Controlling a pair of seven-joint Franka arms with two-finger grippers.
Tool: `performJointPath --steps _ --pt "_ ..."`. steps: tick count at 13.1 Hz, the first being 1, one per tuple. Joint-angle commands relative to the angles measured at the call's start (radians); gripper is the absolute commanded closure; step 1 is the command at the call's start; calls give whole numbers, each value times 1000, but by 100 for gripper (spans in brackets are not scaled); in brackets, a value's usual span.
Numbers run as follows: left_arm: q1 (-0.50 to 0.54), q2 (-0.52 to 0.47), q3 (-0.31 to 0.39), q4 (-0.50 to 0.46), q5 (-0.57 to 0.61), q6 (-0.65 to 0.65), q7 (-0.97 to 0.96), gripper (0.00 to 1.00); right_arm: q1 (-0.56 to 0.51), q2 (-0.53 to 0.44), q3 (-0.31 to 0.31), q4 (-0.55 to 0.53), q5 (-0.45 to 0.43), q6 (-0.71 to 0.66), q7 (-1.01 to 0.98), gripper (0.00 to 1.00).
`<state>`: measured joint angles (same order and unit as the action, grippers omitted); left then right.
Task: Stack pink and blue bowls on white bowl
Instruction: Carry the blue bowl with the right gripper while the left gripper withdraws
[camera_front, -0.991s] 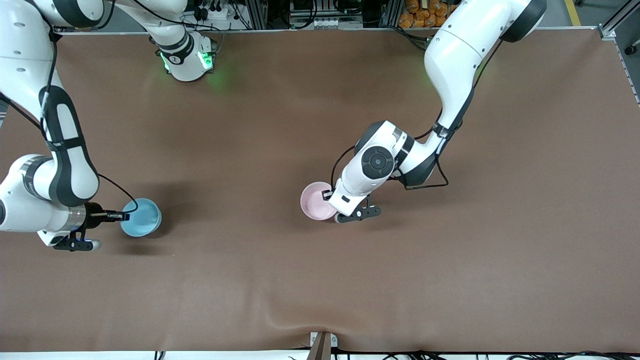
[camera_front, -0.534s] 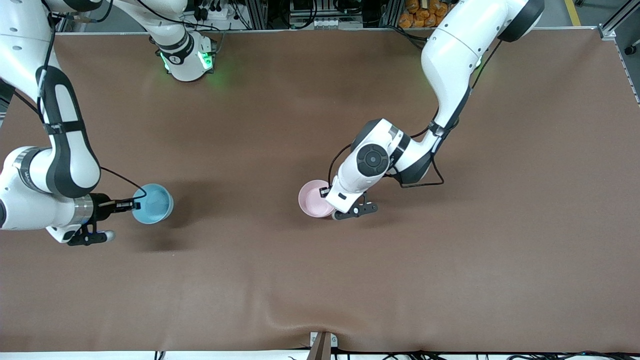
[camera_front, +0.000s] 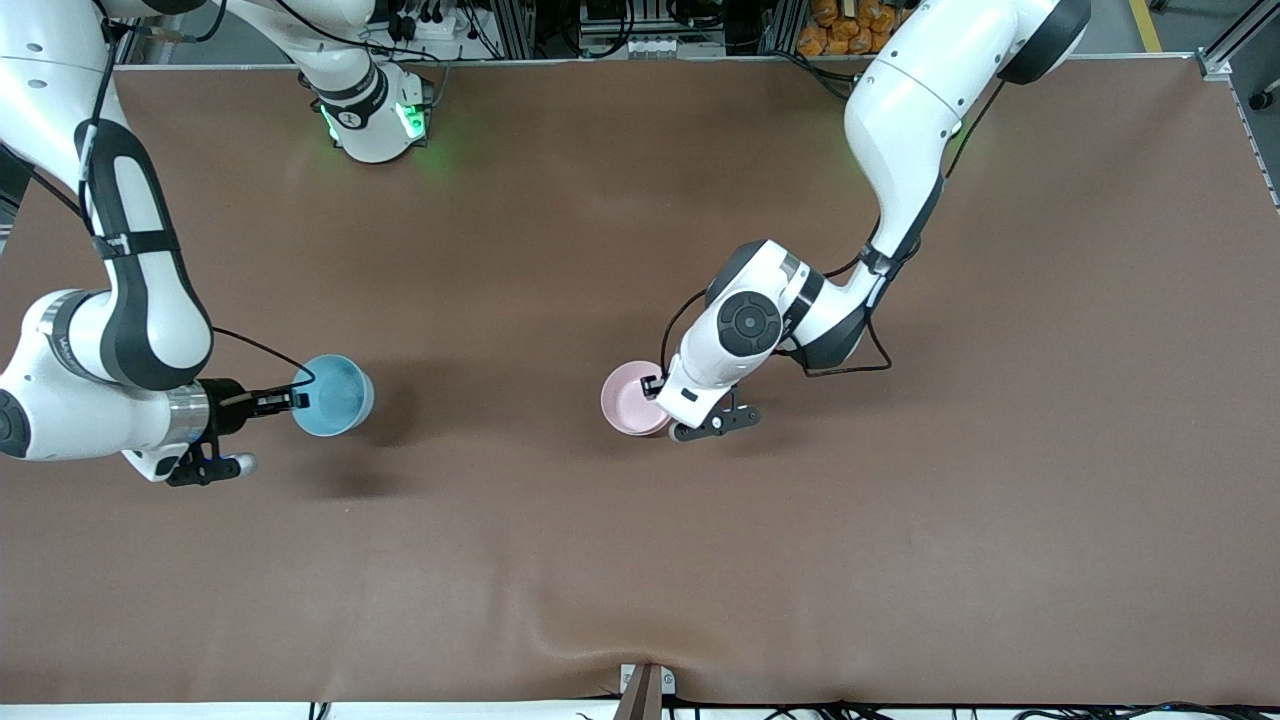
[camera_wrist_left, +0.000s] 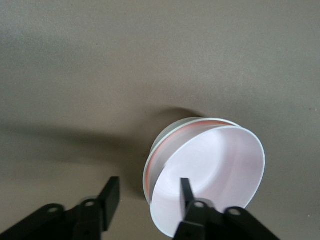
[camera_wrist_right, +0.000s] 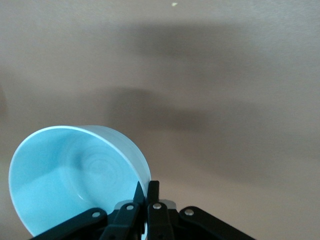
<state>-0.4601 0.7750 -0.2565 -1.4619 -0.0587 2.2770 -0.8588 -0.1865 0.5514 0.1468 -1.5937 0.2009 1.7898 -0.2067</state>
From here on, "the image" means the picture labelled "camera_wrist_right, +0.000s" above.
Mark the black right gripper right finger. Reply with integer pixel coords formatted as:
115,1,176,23
147,180,256,240

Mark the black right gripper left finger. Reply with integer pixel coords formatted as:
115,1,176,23
31,181,147,240

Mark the brown table cover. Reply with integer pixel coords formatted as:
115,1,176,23
0,0,320,240

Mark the blue bowl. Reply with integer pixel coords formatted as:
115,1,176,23
8,124,152,238

